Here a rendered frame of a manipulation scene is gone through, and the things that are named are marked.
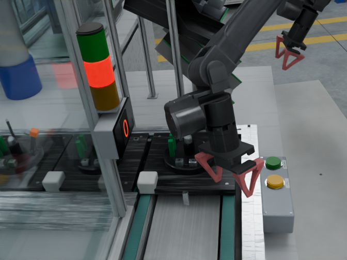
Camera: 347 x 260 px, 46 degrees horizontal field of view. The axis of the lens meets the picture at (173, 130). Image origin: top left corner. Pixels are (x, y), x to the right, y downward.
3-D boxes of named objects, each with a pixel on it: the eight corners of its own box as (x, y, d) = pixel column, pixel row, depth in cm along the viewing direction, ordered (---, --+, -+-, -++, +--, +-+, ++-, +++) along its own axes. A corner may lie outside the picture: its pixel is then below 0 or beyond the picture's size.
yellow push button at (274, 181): (282, 180, 100) (283, 174, 99) (284, 191, 97) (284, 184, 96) (266, 179, 101) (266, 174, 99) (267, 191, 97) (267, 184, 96)
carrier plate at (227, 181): (236, 136, 117) (235, 131, 116) (235, 195, 98) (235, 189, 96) (155, 137, 121) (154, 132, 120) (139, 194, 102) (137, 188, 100)
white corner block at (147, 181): (159, 182, 105) (157, 170, 102) (156, 195, 101) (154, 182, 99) (141, 182, 105) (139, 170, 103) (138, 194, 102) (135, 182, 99)
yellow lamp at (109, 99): (122, 97, 80) (117, 75, 77) (116, 110, 76) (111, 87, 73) (98, 97, 81) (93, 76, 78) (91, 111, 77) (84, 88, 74)
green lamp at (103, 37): (112, 50, 74) (107, 24, 72) (105, 62, 70) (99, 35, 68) (87, 51, 75) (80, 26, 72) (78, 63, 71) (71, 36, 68)
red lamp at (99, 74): (117, 74, 77) (112, 50, 74) (111, 87, 73) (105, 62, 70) (92, 75, 78) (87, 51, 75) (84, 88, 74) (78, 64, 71)
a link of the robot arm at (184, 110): (223, 57, 71) (205, 60, 79) (163, 76, 68) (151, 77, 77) (240, 122, 74) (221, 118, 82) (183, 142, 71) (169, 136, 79)
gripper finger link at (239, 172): (245, 208, 77) (237, 165, 73) (220, 195, 82) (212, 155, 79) (270, 192, 80) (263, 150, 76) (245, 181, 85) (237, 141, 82)
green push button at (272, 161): (280, 161, 106) (280, 156, 104) (281, 172, 102) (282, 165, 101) (264, 161, 106) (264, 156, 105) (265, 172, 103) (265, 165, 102)
